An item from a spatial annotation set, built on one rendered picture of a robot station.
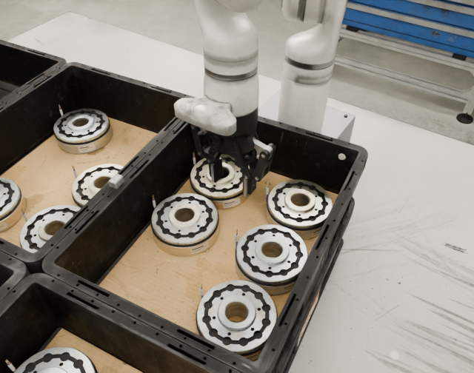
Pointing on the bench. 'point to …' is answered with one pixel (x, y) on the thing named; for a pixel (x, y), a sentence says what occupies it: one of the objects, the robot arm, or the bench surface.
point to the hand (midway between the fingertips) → (232, 179)
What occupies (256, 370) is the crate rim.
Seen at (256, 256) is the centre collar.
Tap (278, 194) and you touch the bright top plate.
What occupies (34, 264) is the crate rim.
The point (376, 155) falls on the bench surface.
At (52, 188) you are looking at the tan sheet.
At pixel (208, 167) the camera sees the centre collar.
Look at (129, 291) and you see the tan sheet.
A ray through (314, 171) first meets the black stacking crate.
